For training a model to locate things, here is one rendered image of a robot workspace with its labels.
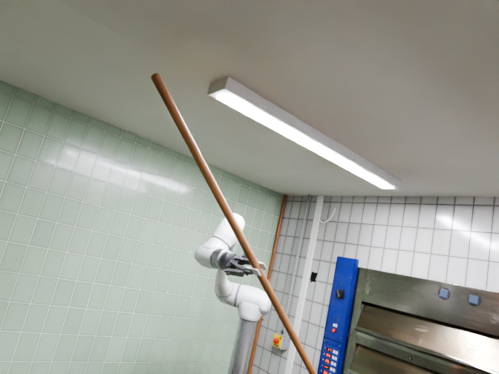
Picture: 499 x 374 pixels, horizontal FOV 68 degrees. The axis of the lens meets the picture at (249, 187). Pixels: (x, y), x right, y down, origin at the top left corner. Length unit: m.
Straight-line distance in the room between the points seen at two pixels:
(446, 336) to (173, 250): 1.72
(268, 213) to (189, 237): 0.77
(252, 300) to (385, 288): 0.87
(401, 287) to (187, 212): 1.47
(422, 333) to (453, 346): 0.17
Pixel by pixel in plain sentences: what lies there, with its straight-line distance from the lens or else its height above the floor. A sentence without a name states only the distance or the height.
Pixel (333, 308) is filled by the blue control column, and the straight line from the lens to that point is 2.72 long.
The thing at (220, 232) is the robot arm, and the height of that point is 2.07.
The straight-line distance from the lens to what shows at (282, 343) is 2.97.
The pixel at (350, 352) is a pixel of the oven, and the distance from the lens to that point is 2.68.
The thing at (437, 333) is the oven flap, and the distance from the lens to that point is 2.42.
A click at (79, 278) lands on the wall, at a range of 2.46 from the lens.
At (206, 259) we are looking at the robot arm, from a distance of 1.68.
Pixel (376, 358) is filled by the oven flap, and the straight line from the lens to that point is 2.60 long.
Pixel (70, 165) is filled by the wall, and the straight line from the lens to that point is 2.40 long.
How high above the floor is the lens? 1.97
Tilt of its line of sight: 11 degrees up
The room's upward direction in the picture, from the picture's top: 13 degrees clockwise
